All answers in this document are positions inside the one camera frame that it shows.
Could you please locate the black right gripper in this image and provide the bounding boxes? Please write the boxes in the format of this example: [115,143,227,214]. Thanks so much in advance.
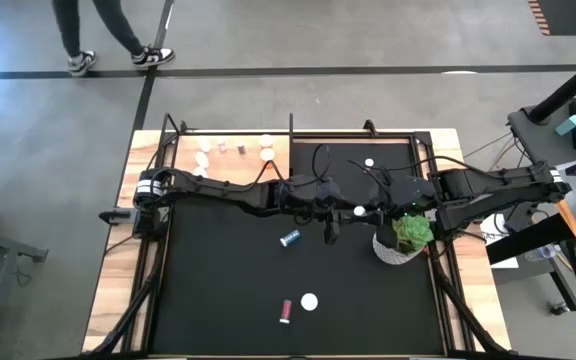
[365,173,439,226]

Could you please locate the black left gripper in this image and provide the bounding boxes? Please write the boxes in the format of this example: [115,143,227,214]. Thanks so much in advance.
[275,172,357,247]

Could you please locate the blue medicine bottle white cap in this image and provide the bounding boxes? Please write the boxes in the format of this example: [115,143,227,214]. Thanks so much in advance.
[278,229,303,248]

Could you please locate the light wooden shelf black posts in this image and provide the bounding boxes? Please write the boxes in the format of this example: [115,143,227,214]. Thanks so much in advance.
[171,112,295,189]

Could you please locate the white geometric pot green plant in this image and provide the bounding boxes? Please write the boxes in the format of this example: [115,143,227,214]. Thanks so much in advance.
[371,213,437,266]

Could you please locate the black table mat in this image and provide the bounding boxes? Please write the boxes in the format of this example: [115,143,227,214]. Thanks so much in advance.
[150,135,445,357]

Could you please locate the white paper sheet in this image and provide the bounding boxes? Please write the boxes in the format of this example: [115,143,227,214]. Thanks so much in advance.
[481,219,520,270]

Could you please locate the clear plastic water bottle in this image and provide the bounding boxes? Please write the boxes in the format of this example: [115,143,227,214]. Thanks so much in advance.
[523,243,560,264]

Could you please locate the dark grey desk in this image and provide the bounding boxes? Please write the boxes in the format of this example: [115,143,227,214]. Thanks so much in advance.
[485,84,576,326]

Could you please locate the teal small box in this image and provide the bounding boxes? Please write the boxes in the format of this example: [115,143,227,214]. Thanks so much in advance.
[554,114,576,137]

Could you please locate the black pole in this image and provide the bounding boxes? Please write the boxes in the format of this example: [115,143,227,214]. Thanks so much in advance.
[526,48,576,125]

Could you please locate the black orange striped floor mat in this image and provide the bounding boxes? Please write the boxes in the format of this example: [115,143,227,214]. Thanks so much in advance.
[526,0,576,37]

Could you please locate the grey desk leg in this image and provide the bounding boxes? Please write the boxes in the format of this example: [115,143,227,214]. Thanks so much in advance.
[0,224,50,346]

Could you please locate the person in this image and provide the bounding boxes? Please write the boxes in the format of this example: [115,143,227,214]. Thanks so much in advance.
[50,0,177,79]

